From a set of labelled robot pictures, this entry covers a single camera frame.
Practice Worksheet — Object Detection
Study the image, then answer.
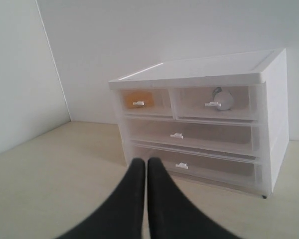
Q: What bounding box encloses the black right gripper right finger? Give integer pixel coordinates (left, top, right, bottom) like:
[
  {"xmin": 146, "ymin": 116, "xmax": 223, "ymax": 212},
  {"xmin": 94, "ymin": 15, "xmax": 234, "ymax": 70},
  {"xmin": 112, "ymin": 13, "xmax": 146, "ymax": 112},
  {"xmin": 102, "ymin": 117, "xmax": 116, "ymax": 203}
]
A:
[{"xmin": 147, "ymin": 157, "xmax": 238, "ymax": 239}]

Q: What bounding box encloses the yellow cheese wedge toy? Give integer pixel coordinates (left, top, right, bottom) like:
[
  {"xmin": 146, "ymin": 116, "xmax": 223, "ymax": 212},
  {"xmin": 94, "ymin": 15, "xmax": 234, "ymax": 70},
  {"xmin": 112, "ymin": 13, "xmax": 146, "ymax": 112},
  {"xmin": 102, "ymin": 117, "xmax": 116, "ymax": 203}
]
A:
[{"xmin": 123, "ymin": 91, "xmax": 155, "ymax": 109}]

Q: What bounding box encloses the white pill bottle blue label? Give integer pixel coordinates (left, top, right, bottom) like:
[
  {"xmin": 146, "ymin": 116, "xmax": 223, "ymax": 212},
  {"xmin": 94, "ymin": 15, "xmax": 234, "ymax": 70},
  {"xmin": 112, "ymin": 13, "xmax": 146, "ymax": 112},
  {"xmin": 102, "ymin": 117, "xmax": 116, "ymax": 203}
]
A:
[{"xmin": 212, "ymin": 87, "xmax": 234, "ymax": 111}]

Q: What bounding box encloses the clear plastic bin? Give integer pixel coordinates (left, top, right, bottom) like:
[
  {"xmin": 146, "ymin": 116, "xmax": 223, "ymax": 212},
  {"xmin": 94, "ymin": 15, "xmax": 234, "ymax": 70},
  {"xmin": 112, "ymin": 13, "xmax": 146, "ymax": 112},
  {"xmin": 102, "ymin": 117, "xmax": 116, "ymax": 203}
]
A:
[
  {"xmin": 127, "ymin": 119, "xmax": 260, "ymax": 155},
  {"xmin": 131, "ymin": 141, "xmax": 262, "ymax": 190}
]

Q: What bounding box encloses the white plastic drawer cabinet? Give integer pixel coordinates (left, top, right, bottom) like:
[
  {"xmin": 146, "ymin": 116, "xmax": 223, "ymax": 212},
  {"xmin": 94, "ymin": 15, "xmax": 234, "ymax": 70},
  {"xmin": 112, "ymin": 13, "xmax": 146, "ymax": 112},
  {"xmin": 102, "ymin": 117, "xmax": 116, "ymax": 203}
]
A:
[{"xmin": 109, "ymin": 49, "xmax": 290, "ymax": 198}]

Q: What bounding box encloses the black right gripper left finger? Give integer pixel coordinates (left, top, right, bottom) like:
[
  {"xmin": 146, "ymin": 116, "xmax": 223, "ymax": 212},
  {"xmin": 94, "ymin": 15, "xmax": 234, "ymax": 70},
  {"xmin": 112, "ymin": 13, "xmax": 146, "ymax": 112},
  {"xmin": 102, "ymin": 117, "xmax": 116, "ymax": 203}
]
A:
[{"xmin": 59, "ymin": 158, "xmax": 146, "ymax": 239}]

